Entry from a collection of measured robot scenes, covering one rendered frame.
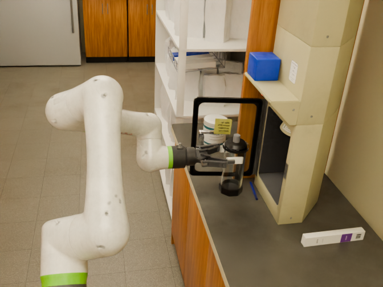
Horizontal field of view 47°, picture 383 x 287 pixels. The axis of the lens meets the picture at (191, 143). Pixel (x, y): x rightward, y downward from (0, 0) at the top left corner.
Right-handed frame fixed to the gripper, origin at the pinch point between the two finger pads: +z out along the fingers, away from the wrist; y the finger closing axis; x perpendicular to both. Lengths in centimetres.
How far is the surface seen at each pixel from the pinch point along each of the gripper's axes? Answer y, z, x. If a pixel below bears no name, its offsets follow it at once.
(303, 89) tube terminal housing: -13.8, 18.4, -33.8
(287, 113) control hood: -13.8, 13.9, -24.5
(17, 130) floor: 275, -137, 123
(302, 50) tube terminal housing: -8, 18, -47
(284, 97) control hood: -9.8, 13.3, -29.4
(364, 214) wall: -11, 62, 28
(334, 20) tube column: -14, 25, -59
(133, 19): 487, -3, 58
